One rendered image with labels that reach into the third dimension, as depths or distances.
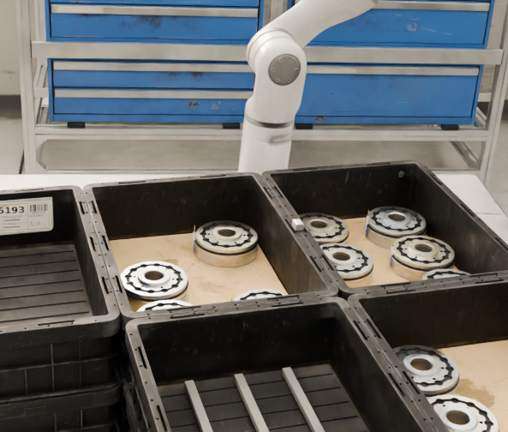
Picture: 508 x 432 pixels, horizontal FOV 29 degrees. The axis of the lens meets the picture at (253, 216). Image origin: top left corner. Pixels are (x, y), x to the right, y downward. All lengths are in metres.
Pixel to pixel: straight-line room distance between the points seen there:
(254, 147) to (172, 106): 1.66
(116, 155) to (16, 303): 2.52
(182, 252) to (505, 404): 0.58
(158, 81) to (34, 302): 1.99
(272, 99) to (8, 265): 0.54
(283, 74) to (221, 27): 1.64
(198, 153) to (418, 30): 1.07
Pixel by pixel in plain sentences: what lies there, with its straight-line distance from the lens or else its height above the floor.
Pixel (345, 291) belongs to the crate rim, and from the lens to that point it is 1.34.
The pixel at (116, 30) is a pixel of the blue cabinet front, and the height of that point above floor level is 0.65.
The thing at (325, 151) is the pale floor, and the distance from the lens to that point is 4.10.
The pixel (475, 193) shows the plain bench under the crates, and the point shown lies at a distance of 2.22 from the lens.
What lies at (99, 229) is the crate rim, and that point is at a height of 0.93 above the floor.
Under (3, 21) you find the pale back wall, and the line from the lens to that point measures 4.24.
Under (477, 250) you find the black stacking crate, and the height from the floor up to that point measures 0.89.
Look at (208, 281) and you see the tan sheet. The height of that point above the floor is 0.83.
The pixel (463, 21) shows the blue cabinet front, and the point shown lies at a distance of 3.52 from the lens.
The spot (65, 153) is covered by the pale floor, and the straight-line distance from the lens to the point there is 3.99.
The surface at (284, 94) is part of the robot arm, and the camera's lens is 1.74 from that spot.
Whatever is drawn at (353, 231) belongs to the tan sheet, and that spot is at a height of 0.83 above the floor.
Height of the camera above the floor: 1.63
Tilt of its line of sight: 28 degrees down
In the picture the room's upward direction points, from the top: 4 degrees clockwise
